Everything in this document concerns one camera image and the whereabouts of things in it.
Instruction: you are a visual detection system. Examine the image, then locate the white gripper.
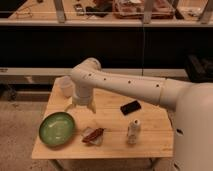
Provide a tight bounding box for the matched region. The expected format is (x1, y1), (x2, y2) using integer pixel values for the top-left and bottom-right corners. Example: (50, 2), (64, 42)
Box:
(64, 87), (96, 113)

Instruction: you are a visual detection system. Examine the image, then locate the green ceramic bowl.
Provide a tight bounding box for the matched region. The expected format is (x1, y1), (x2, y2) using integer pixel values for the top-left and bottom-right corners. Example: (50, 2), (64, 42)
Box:
(39, 112), (75, 147)

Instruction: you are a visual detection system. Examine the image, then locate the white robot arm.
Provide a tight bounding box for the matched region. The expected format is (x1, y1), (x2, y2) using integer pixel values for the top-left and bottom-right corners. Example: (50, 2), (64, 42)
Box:
(70, 58), (213, 171)

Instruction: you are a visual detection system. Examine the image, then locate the white plastic cup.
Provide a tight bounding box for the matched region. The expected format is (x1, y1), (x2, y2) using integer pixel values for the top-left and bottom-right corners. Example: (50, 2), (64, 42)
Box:
(59, 76), (72, 98)

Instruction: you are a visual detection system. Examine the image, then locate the red brown snack packet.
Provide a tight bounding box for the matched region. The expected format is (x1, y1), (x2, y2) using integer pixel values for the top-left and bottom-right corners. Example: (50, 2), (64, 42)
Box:
(82, 127), (104, 145)

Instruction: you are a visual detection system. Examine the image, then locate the black rectangular phone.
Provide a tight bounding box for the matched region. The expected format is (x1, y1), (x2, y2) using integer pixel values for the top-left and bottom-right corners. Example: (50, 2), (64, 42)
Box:
(120, 101), (141, 115)

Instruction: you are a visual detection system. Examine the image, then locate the wooden table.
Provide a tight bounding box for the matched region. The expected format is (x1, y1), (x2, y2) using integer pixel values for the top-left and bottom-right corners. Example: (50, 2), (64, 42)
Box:
(31, 76), (179, 167)

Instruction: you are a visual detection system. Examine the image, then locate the white small bottle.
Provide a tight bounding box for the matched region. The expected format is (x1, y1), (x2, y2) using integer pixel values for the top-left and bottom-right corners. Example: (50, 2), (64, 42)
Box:
(127, 119), (141, 145)

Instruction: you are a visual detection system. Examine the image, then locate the long wooden shelf bench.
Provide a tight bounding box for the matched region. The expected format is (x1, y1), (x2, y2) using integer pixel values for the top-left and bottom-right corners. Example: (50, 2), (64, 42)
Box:
(0, 0), (213, 27)

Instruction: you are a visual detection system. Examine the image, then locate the tray of items on shelf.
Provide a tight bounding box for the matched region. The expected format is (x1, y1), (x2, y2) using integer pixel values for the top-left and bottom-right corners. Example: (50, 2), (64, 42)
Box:
(113, 0), (175, 19)

